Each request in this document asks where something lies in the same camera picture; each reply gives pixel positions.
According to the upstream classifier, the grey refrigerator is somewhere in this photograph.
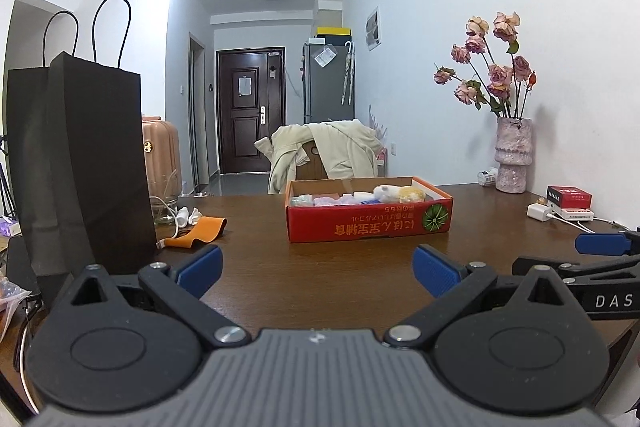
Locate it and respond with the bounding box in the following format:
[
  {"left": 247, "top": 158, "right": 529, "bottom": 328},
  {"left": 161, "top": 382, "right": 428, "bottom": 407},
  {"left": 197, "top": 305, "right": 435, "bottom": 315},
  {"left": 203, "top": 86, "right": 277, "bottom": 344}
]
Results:
[{"left": 301, "top": 41, "right": 356, "bottom": 125}]

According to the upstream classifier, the black paper bag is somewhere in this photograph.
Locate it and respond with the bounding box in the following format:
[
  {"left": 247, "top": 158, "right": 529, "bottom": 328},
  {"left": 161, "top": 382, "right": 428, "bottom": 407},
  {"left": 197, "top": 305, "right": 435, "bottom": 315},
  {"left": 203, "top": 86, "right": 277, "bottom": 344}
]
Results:
[{"left": 4, "top": 0, "right": 160, "bottom": 308}]

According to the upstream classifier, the pink wall decal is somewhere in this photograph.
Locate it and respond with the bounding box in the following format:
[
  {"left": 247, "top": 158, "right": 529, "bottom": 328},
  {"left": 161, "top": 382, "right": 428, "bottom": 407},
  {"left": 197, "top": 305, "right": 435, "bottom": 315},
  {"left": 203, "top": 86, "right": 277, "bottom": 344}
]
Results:
[{"left": 369, "top": 104, "right": 388, "bottom": 168}]

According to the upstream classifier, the white power strip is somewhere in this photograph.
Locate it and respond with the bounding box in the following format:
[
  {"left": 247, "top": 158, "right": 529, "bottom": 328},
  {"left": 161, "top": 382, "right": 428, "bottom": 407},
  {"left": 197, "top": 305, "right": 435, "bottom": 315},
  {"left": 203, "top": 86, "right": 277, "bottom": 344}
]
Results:
[{"left": 550, "top": 206, "right": 595, "bottom": 222}]

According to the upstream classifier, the beige coat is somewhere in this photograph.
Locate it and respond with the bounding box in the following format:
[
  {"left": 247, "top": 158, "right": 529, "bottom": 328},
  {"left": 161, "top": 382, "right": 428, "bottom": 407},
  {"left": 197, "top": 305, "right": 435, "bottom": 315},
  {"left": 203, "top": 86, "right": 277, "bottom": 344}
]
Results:
[{"left": 254, "top": 119, "right": 386, "bottom": 195}]

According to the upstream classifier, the white charging cable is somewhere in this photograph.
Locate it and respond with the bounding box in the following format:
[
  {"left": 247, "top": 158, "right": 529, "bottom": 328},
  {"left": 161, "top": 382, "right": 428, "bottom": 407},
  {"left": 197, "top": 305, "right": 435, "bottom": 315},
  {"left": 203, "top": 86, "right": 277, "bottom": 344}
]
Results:
[{"left": 149, "top": 194, "right": 178, "bottom": 250}]

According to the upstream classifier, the orange strap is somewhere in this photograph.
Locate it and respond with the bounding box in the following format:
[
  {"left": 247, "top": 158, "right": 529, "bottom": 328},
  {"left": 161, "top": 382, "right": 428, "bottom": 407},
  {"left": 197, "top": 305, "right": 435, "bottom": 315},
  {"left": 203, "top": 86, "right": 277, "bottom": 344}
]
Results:
[{"left": 164, "top": 217, "right": 227, "bottom": 250}]

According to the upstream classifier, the brown wooden chair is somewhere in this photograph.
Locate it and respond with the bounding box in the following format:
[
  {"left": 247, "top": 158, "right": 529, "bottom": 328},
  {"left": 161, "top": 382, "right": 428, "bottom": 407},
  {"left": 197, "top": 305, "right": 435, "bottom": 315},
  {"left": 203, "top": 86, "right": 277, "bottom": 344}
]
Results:
[{"left": 295, "top": 142, "right": 331, "bottom": 182}]

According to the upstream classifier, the dried rose bouquet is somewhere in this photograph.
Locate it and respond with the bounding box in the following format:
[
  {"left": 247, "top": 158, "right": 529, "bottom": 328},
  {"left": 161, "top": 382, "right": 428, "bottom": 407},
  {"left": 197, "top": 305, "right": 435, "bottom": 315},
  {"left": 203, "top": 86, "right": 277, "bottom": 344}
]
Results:
[{"left": 433, "top": 12, "right": 538, "bottom": 120}]

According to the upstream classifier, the pink speckled vase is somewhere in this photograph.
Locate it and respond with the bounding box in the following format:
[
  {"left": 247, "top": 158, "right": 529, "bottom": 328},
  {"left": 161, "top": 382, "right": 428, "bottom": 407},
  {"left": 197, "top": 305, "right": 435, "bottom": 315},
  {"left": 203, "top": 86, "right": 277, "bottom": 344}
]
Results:
[{"left": 495, "top": 117, "right": 533, "bottom": 194}]

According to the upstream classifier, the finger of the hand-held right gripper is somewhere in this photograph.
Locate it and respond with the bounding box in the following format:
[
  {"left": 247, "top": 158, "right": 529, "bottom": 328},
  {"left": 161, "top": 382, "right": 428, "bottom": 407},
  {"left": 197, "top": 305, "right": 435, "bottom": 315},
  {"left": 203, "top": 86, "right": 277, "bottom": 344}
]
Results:
[
  {"left": 575, "top": 229, "right": 640, "bottom": 258},
  {"left": 512, "top": 255, "right": 640, "bottom": 280}
]

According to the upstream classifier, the clear glass bowl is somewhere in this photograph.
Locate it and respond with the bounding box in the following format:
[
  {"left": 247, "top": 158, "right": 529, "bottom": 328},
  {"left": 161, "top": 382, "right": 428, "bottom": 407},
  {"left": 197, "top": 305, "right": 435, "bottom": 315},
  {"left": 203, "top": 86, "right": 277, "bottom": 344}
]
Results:
[{"left": 149, "top": 194, "right": 177, "bottom": 228}]

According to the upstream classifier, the red cardboard box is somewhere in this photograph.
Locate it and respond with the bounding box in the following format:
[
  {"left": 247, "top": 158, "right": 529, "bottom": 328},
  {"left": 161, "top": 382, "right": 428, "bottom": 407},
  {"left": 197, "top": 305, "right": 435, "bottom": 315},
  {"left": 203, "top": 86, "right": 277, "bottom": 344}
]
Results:
[{"left": 285, "top": 176, "right": 455, "bottom": 244}]

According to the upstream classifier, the grey side door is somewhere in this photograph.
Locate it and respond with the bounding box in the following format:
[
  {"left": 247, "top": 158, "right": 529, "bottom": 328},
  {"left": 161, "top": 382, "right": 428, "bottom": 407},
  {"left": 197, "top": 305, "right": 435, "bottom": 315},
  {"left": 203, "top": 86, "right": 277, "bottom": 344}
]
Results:
[{"left": 188, "top": 32, "right": 207, "bottom": 195}]

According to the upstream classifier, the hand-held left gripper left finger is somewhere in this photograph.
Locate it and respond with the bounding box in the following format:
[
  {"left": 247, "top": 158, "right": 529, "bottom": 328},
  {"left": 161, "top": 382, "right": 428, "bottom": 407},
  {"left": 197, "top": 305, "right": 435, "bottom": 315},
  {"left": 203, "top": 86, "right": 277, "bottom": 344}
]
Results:
[{"left": 52, "top": 244, "right": 253, "bottom": 350}]

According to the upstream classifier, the pink suitcase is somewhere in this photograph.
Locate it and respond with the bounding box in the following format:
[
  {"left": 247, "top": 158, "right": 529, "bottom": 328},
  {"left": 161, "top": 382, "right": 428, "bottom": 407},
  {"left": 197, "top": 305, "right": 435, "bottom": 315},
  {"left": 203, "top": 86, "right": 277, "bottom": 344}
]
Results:
[{"left": 141, "top": 117, "right": 180, "bottom": 198}]

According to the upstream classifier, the white folded umbrella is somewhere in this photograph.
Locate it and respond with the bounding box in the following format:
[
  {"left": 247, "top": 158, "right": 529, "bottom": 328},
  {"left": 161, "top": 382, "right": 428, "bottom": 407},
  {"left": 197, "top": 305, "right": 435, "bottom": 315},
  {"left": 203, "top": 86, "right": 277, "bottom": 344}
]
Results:
[{"left": 340, "top": 41, "right": 356, "bottom": 106}]

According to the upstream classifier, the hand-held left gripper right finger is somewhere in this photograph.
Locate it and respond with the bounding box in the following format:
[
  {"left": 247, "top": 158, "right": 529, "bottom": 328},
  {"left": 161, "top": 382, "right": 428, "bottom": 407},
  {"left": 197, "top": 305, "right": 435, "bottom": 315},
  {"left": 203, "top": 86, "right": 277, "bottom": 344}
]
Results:
[{"left": 383, "top": 245, "right": 585, "bottom": 350}]

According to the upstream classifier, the white power cable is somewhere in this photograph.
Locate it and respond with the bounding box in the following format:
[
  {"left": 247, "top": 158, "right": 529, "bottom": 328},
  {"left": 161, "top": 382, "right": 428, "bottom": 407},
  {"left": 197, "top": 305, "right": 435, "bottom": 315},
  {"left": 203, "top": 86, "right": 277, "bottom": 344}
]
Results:
[{"left": 547, "top": 213, "right": 628, "bottom": 235}]

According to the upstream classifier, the dark brown door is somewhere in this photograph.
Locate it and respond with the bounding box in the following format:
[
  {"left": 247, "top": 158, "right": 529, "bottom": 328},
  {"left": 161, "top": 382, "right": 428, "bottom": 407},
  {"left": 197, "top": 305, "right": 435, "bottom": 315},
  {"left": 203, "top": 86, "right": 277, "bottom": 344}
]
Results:
[{"left": 215, "top": 48, "right": 286, "bottom": 175}]

